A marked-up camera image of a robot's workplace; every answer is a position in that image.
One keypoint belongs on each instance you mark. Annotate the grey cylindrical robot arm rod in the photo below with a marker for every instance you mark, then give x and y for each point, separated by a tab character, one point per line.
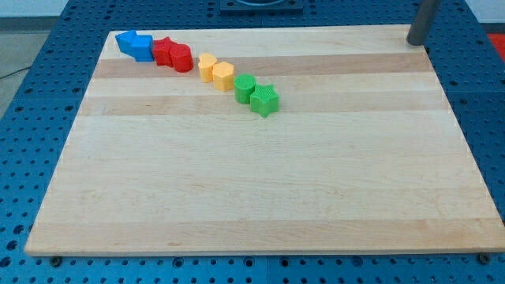
422	22

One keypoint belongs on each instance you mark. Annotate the light wooden board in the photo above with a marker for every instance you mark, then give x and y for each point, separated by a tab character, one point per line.
364	156

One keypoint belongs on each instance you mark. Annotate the green star block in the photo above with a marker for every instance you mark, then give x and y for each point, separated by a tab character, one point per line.
264	100

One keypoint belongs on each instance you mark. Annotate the green cylinder block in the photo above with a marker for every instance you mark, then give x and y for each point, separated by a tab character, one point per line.
244	86

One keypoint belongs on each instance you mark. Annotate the yellow hexagon block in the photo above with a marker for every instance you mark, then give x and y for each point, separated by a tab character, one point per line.
223	76

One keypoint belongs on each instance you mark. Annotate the yellow heart block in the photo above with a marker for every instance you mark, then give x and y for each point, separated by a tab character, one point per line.
205	65

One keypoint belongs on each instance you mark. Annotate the red cylinder block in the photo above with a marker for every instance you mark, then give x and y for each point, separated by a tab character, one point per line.
181	58

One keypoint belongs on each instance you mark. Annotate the red star block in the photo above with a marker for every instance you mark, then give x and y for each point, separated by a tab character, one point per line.
161	51

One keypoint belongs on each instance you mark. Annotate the blue cube block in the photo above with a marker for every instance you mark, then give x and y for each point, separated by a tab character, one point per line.
141	47

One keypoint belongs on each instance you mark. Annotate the blue crescent block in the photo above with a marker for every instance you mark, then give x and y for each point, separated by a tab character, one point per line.
124	41

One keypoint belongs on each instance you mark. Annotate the black bolt front left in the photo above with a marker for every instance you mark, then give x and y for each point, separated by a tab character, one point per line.
55	261

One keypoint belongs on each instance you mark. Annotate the black bolt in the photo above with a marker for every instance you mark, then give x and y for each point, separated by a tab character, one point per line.
484	258
55	261

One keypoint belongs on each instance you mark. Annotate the black bolt front right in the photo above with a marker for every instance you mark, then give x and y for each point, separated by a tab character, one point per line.
484	258

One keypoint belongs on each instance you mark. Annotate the dark robot base mount plate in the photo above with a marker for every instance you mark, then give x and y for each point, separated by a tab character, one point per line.
256	6

